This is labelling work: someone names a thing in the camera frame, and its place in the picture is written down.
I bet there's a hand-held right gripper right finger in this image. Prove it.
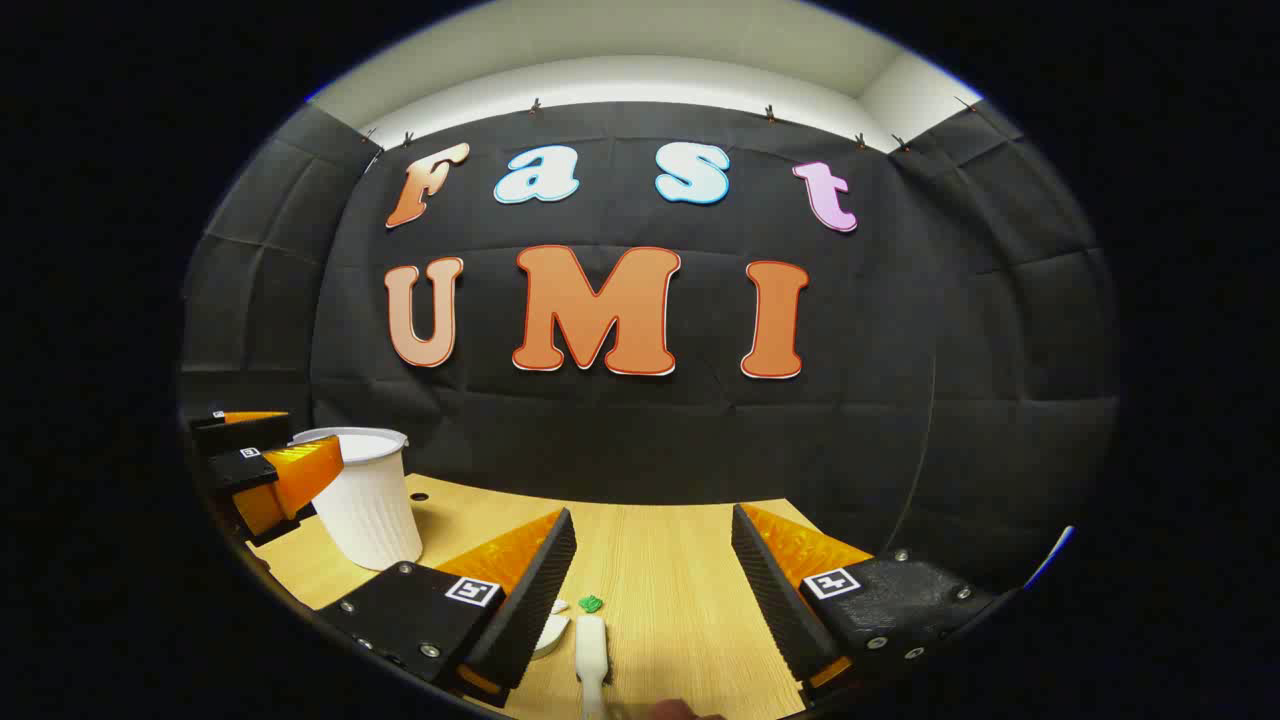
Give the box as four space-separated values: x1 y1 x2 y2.
730 503 1001 706

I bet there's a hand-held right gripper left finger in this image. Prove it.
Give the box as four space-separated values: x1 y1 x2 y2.
318 508 579 706

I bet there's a white plastic dustpan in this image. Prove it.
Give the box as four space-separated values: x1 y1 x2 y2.
530 614 573 661

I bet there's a small white broom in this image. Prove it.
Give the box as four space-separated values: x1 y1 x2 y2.
574 612 613 720

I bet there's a white ribbed garbage bin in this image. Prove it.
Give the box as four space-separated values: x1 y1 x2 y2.
290 427 424 572

